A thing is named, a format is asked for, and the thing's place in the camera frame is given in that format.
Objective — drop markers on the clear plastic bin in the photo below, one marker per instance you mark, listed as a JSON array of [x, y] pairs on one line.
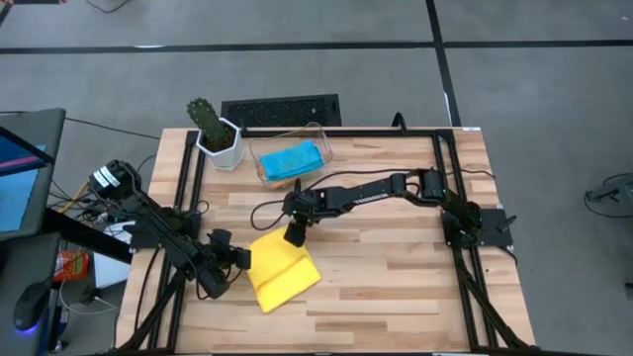
[[326, 143]]

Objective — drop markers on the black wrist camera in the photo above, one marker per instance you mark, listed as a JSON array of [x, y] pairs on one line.
[[215, 286], [296, 235]]

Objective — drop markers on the dark grey desk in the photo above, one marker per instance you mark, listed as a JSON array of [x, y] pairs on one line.
[[29, 262]]

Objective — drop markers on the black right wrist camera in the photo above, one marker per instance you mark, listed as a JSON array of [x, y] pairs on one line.
[[296, 235]]

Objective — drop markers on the orange snack bag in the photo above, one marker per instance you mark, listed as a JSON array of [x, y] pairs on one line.
[[71, 266]]

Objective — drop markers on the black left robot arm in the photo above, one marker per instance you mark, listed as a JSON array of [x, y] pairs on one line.
[[148, 217]]

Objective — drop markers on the blue microfiber towel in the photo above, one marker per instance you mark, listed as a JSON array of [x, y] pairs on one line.
[[292, 160]]

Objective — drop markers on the yellow microfiber towel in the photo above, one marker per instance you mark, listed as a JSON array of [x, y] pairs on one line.
[[282, 272]]

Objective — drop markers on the computer monitor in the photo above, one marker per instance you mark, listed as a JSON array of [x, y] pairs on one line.
[[20, 198]]

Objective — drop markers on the white box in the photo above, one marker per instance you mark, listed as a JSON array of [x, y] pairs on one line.
[[109, 269]]

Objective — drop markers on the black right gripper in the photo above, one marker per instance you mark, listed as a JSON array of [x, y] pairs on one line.
[[306, 205]]

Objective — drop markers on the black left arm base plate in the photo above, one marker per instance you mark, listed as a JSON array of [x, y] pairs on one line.
[[143, 240]]

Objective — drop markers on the white hexagonal planter pot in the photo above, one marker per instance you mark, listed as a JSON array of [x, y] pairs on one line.
[[225, 157]]

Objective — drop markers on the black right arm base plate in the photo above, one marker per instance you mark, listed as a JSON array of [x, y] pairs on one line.
[[497, 232]]

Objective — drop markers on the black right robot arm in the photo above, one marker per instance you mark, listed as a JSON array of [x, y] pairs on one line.
[[376, 190]]

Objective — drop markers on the black computer mouse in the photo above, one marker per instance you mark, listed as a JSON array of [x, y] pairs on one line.
[[30, 304]]

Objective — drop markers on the orange microfiber towel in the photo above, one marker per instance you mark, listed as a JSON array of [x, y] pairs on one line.
[[279, 183]]

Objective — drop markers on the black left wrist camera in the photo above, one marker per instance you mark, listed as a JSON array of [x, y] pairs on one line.
[[215, 286]]

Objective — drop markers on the black aluminium table frame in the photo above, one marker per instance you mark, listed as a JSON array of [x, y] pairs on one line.
[[356, 132]]

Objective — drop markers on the green cactus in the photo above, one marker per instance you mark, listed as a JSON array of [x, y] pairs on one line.
[[207, 118]]

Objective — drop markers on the black floor stand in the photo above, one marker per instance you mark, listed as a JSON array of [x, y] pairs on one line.
[[618, 190]]

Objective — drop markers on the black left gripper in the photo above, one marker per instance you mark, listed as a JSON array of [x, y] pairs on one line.
[[217, 254]]

